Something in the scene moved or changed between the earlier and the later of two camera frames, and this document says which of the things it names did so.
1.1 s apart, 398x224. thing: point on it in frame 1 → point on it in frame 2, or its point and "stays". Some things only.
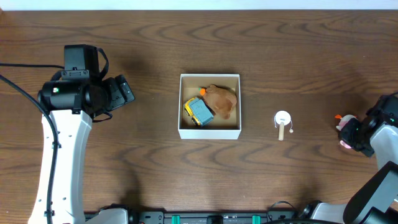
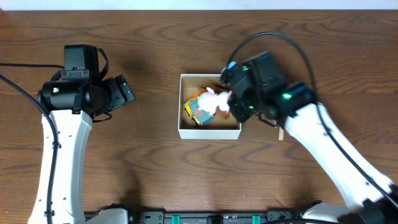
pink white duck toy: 342,119 → 208,101
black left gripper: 117,90 stays
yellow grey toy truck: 197,109 stays
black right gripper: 346,135 → 240,115
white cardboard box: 219,128 stays
